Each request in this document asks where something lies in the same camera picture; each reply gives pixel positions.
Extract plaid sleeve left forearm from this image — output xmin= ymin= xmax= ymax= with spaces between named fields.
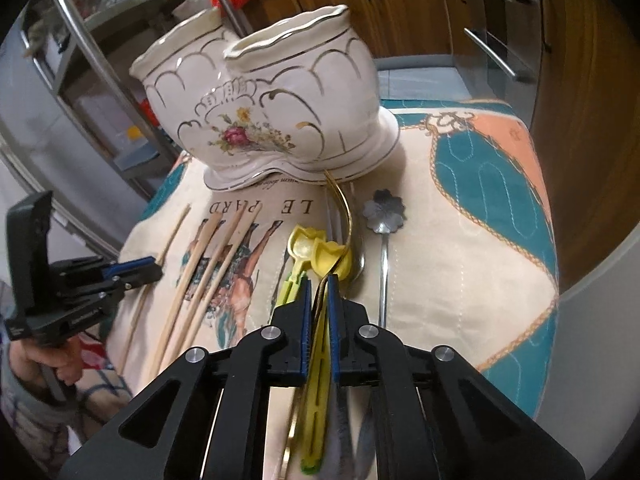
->
xmin=1 ymin=341 xmax=132 ymax=479

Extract person's left hand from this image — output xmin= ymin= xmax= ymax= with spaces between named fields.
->
xmin=9 ymin=336 xmax=84 ymax=388

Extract wooden kitchen cabinets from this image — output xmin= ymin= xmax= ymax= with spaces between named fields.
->
xmin=245 ymin=0 xmax=639 ymax=288

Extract steel flower-head spoon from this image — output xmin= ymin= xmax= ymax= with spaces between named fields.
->
xmin=362 ymin=188 xmax=406 ymax=328

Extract silver steel fork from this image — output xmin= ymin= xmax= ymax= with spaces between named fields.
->
xmin=326 ymin=182 xmax=366 ymax=292

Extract steel storage shelf rack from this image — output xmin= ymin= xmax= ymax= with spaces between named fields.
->
xmin=19 ymin=0 xmax=256 ymax=201

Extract built-in oven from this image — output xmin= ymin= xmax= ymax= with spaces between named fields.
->
xmin=452 ymin=0 xmax=542 ymax=126

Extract wooden chopstick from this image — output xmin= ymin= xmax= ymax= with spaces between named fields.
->
xmin=151 ymin=200 xmax=247 ymax=376
xmin=114 ymin=205 xmax=191 ymax=375
xmin=146 ymin=212 xmax=221 ymax=380
xmin=174 ymin=202 xmax=262 ymax=356

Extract yellow plastic spoon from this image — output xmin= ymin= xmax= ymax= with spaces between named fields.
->
xmin=299 ymin=240 xmax=352 ymax=476
xmin=276 ymin=224 xmax=326 ymax=307

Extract gold metal fork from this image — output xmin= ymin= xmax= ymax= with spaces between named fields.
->
xmin=278 ymin=172 xmax=352 ymax=479

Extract white floral ceramic utensil holder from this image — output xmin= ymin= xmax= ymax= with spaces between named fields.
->
xmin=129 ymin=4 xmax=400 ymax=192

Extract printed horse tablecloth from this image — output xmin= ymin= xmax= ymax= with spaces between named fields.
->
xmin=102 ymin=100 xmax=558 ymax=415

